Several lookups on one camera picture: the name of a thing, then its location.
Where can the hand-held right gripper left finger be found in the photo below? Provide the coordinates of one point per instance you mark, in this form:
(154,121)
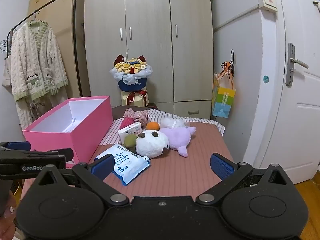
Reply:
(103,167)

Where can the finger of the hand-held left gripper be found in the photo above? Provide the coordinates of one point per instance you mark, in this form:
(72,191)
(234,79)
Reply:
(18,145)
(60,153)

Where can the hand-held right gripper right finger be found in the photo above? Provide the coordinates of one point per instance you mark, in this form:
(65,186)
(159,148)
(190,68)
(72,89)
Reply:
(221,166)

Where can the blue white wet wipes pack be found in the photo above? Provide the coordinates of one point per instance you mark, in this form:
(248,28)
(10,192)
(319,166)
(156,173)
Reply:
(130,167)

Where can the pink cardboard box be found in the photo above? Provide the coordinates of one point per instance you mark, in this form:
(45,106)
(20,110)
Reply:
(82,135)

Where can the green ball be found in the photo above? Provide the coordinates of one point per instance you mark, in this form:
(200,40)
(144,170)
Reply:
(130,141)

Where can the purple plush toy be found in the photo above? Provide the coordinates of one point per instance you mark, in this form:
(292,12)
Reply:
(177,138)

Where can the white panda plush toy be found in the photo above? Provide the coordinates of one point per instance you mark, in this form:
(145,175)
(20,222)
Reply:
(151,145)

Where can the white gauze mesh cloth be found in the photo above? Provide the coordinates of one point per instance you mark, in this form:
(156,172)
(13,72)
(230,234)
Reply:
(171,123)

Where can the person's left hand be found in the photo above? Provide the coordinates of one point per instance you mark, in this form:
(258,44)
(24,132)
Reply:
(7,221)

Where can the small white tissue pack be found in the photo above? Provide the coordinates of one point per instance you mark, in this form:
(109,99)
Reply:
(130,131)

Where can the pink fuzzy plush item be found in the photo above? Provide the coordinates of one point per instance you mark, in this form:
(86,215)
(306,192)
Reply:
(125,123)

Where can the pink floral fabric scrunchie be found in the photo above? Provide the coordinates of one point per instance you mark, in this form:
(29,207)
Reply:
(137,116)

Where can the orange ball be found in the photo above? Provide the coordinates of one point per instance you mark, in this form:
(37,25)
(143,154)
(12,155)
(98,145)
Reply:
(153,126)

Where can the colourful striped gift bag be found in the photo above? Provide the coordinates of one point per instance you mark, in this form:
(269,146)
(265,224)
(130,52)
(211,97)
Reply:
(223,100)

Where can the beige tote bag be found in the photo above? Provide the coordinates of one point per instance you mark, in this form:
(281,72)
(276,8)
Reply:
(6,76)

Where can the cream gift box red ribbon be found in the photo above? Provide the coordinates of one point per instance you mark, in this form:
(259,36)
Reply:
(133,98)

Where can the striped white bed sheet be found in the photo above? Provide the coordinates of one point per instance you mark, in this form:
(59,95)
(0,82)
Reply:
(160,115)

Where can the dark suitcase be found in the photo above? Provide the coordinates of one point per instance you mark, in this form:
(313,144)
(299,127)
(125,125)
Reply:
(153,106)

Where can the white door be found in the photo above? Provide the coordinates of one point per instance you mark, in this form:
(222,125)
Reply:
(295,130)

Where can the cream green fleece bathrobe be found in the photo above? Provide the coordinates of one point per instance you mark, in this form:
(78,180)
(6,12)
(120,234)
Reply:
(35,62)

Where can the yellow flower bouquet blue wrap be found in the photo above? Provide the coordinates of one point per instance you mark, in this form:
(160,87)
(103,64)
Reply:
(131,76)

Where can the teal round sticker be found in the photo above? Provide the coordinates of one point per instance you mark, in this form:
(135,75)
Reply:
(266,79)

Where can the beige wooden wardrobe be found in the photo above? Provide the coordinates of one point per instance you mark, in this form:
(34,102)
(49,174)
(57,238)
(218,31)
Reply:
(150,42)

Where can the black metal clothes rack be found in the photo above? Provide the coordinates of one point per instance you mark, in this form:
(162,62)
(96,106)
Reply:
(74,17)

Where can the tan wooden board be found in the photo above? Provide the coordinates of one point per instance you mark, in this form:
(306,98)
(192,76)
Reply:
(57,10)

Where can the wall hook with orange ribbons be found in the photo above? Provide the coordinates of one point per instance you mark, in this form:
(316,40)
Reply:
(228,65)

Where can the beige wall switch box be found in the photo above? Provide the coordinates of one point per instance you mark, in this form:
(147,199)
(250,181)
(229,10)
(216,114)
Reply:
(268,1)

